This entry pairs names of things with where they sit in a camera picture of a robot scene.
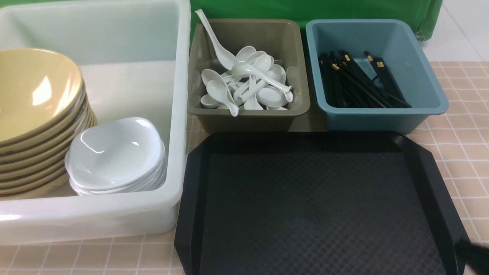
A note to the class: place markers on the black chopstick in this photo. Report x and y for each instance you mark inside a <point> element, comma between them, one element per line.
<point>355,90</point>
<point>382,90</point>

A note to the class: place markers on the black plastic serving tray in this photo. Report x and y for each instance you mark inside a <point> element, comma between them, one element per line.
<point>316,203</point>

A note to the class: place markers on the white ceramic soup spoon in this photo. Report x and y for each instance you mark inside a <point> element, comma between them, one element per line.
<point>243,68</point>

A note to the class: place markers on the stack of yellow bowls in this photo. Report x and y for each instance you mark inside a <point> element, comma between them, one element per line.
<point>32,164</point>

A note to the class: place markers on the stack of white dishes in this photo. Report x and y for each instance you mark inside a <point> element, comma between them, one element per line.
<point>100,184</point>

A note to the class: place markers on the white spoon leaning on bin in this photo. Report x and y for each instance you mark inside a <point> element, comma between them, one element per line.
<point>226,58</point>

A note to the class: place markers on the blue plastic chopstick bin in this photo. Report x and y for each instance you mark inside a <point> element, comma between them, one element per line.
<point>393,41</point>

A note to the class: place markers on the green cloth backdrop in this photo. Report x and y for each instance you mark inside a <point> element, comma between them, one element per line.
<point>420,15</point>

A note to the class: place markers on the white dish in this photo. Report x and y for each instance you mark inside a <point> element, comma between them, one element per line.
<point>152,178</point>
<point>117,151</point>

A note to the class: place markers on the olive plastic spoon bin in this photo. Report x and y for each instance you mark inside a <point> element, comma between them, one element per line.
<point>280,38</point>

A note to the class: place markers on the pile of white spoons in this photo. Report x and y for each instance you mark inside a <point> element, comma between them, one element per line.
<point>249,92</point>

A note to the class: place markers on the large white plastic tub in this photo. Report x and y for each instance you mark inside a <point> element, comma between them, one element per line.
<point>134,57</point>

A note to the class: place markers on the pile of black chopsticks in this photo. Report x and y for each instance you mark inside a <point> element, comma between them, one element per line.
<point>328,79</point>

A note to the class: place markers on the yellow noodle bowl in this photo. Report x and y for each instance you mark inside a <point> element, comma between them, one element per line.
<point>38,86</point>

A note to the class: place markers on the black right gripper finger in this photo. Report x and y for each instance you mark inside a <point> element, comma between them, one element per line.
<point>474,255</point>

